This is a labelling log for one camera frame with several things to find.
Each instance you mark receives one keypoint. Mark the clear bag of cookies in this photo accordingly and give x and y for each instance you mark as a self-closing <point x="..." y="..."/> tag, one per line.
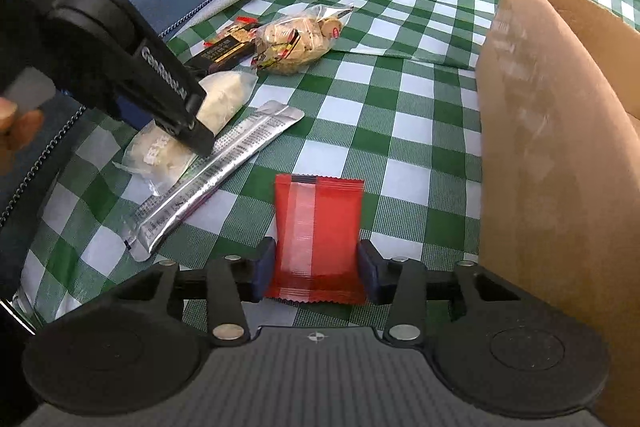
<point x="295" y="39"/>

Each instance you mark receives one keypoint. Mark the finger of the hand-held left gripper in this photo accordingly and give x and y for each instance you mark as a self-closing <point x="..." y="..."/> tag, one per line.
<point x="165" y="82"/>

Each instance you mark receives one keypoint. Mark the square red snack packet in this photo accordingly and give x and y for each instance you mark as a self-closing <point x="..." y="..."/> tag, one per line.
<point x="325" y="232"/>

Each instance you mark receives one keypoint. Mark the person's left hand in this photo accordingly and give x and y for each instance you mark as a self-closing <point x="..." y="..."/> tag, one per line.
<point x="15" y="132"/>

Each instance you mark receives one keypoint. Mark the brown cardboard box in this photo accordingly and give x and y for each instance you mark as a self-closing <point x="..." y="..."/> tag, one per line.
<point x="550" y="157"/>

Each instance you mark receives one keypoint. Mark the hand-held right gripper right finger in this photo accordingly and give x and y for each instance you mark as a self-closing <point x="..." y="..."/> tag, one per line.
<point x="369" y="277"/>

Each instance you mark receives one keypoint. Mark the white pastry packet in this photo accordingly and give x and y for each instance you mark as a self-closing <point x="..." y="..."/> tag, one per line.
<point x="155" y="159"/>
<point x="227" y="92"/>

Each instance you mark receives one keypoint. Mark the dark snack packet red end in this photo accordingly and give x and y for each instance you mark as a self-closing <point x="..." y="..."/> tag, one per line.
<point x="225" y="49"/>

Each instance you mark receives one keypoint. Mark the green checkered tablecloth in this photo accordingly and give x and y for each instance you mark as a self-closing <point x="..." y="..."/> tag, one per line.
<point x="400" y="107"/>

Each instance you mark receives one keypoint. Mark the long silver snack packet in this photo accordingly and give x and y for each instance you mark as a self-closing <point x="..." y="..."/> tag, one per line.
<point x="200" y="187"/>

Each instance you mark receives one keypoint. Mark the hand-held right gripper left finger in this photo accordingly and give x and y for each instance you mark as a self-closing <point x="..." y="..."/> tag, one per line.
<point x="265" y="272"/>

